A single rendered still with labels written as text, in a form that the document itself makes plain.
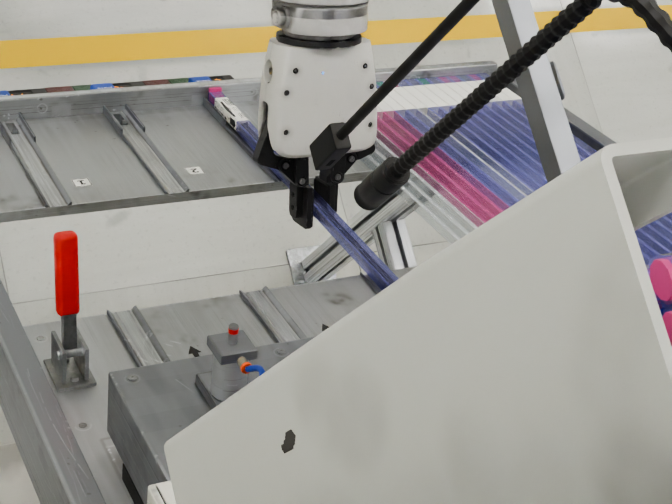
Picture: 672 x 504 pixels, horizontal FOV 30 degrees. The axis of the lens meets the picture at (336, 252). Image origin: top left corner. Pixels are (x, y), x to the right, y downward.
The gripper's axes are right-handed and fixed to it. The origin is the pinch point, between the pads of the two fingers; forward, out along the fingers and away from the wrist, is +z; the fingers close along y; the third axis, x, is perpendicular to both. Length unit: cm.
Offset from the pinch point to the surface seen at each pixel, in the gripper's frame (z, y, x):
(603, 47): 13, 116, 104
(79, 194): -0.5, -19.6, 8.0
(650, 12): -28, -14, -58
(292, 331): 3.8, -10.3, -17.9
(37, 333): 3.0, -28.8, -12.8
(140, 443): 1.3, -28.0, -34.3
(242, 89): -4.7, 3.3, 24.7
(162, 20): 4, 24, 110
